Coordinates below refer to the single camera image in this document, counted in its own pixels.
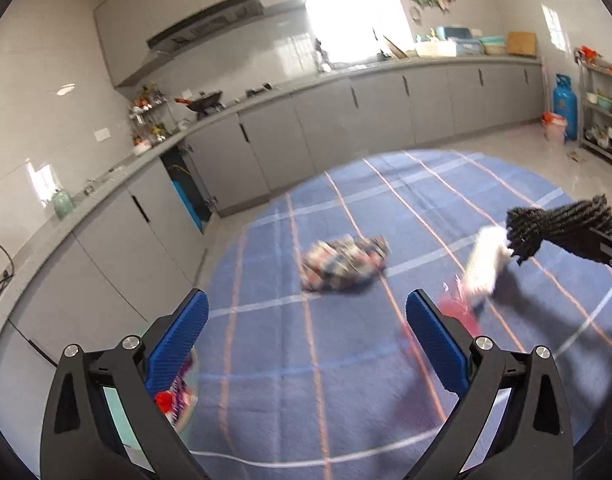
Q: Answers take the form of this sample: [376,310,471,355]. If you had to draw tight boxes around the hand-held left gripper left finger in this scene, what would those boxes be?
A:
[40,288,209,480]

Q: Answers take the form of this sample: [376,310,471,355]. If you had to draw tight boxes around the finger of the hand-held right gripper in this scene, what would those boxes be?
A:
[506,195,612,267]

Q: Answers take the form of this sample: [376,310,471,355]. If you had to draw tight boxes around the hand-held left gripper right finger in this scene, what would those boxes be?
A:
[403,288,574,480]

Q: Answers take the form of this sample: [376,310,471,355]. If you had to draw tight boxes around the teal round trash bin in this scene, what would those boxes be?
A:
[98,325,203,468]

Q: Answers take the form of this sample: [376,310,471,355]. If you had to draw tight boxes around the red wrapper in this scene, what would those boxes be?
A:
[438,287,487,333]

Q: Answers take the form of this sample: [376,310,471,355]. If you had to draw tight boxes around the red crumpled packet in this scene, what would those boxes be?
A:
[155,377,197,428]

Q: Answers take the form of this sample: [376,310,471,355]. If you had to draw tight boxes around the blue plaid tablecloth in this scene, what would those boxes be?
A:
[178,149,612,480]

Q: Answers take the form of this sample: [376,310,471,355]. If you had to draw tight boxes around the red white bucket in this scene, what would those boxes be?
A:
[542,112,568,143]

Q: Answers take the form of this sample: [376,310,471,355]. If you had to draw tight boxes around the crumpled plaid wrapper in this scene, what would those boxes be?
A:
[301,236,391,292]

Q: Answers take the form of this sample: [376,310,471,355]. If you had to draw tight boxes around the blue gas cylinder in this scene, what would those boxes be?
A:
[552,73,578,142]

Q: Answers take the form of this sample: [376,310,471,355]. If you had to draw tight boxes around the metal storage shelf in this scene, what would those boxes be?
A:
[575,46,612,168]

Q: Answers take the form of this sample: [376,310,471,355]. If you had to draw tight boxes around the grey speckled kitchen counter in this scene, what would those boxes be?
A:
[0,55,543,356]

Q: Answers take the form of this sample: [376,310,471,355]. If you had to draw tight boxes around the teal ceramic jar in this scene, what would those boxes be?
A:
[52,187,76,220]

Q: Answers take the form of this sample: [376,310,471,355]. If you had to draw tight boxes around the brown cardboard sheet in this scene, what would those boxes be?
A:
[507,31,538,57]

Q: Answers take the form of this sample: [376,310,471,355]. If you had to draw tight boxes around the blue dish container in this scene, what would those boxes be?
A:
[435,26,483,56]

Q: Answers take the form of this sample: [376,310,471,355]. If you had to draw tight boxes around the grey base cabinets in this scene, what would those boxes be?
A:
[0,62,544,441]

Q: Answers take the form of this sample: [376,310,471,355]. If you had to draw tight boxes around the metal spice rack with bottles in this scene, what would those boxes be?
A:
[130,85,169,156]

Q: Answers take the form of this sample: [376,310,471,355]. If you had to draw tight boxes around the wooden cutting board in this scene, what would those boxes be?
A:
[382,35,409,59]

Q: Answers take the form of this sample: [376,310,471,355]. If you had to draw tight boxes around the black wok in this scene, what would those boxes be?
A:
[174,91,224,113]

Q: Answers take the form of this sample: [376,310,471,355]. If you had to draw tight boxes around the hanging green cloths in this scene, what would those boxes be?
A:
[406,0,457,13]

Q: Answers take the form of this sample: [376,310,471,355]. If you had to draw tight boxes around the sink faucet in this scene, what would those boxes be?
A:
[313,40,332,72]

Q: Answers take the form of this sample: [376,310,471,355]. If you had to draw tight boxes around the bright kitchen window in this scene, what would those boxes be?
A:
[298,0,417,66]

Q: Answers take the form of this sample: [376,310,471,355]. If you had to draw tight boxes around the grey range hood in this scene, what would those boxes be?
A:
[146,0,264,53]

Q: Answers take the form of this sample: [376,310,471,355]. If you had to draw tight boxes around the black power cable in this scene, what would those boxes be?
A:
[0,232,14,291]

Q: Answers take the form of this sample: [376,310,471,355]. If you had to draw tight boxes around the grey upper wall cabinet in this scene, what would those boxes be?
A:
[93,0,309,88]

